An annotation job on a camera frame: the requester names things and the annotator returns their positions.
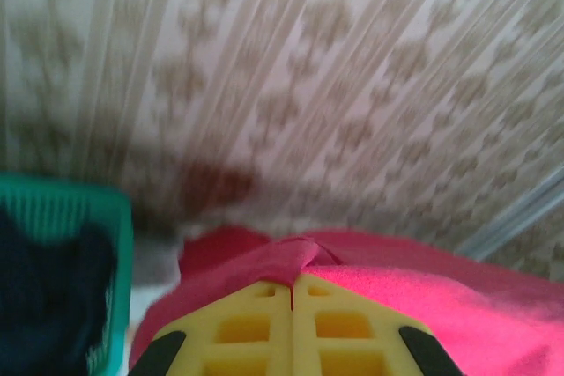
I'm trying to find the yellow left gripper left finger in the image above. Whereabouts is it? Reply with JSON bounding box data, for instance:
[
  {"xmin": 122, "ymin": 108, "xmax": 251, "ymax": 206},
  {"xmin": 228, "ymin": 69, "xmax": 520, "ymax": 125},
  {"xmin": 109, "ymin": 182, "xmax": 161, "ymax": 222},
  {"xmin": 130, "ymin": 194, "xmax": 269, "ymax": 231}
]
[{"xmin": 130, "ymin": 279, "xmax": 293, "ymax": 376}]

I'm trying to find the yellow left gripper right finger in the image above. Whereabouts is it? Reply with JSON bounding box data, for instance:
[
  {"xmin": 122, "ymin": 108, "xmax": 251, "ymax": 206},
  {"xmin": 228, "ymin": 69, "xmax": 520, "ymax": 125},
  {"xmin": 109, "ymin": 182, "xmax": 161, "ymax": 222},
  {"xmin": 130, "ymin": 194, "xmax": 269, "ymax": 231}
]
[{"xmin": 293, "ymin": 273, "xmax": 464, "ymax": 376}]

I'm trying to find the red t-shirt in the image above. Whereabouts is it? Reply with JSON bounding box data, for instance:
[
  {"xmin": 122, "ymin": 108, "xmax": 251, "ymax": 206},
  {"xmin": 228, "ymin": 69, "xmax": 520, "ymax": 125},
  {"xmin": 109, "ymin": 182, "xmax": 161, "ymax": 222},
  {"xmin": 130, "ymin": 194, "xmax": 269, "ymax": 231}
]
[{"xmin": 130, "ymin": 224, "xmax": 564, "ymax": 376}]

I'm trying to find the teal plastic laundry basket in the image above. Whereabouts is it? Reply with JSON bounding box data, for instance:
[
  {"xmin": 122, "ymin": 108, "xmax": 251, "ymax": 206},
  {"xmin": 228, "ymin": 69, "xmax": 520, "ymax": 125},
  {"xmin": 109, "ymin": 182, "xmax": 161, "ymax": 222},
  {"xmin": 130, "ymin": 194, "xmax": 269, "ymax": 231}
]
[{"xmin": 0, "ymin": 171, "xmax": 133, "ymax": 372}]

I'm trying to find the navy blue t-shirt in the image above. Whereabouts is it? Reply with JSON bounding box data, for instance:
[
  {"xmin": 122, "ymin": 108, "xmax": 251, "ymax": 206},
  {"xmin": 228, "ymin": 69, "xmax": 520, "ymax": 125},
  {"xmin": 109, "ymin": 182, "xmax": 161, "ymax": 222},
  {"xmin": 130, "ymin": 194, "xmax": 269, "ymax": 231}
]
[{"xmin": 0, "ymin": 208, "xmax": 120, "ymax": 376}]

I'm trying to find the aluminium frame post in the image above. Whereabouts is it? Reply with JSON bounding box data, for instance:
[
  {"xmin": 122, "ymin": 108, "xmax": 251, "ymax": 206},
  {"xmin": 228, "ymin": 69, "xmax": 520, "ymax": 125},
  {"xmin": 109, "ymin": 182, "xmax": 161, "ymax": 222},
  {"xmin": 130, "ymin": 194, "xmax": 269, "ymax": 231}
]
[{"xmin": 462, "ymin": 168, "xmax": 564, "ymax": 262}]

